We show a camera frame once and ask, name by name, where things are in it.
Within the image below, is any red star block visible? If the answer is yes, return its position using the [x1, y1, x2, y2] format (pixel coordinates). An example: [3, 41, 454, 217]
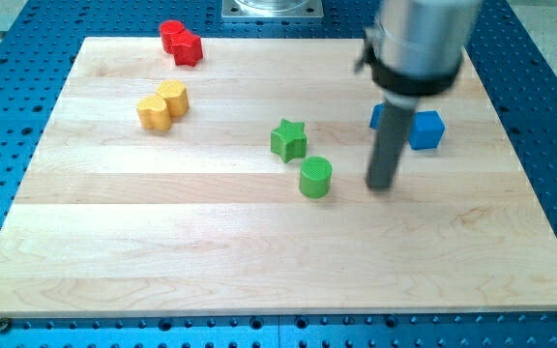
[170, 30, 203, 67]

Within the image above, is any red cylinder block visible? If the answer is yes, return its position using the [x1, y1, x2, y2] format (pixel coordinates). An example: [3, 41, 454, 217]
[159, 19, 185, 54]

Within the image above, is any yellow hexagon block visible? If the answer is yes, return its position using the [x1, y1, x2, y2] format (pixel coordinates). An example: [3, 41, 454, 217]
[157, 79, 190, 119]

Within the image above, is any blue block behind rod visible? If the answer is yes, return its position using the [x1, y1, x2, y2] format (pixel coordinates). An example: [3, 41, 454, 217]
[369, 103, 385, 130]

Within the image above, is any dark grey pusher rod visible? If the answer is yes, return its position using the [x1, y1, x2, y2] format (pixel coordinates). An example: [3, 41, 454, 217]
[366, 92, 419, 190]

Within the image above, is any silver robot arm cylinder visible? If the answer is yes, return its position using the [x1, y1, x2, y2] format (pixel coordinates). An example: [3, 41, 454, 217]
[355, 0, 483, 98]

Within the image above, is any yellow heart block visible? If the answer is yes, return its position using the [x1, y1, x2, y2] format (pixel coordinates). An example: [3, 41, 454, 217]
[136, 95, 172, 131]

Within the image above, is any blue perforated metal base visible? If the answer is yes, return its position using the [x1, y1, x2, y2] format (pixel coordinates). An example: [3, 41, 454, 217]
[0, 1, 557, 347]

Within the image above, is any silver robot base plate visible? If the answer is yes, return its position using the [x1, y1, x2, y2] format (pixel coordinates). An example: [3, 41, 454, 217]
[221, 0, 324, 19]

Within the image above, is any blue cube block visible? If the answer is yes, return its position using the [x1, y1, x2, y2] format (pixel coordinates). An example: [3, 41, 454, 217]
[408, 110, 445, 150]

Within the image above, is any light wooden board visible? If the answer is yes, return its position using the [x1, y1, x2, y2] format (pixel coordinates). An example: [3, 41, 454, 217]
[0, 37, 557, 318]

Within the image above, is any green cylinder block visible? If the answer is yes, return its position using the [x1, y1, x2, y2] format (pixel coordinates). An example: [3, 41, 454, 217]
[299, 156, 333, 198]

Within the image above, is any green star block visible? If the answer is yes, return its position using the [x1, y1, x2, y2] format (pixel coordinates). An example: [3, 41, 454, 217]
[270, 119, 308, 163]

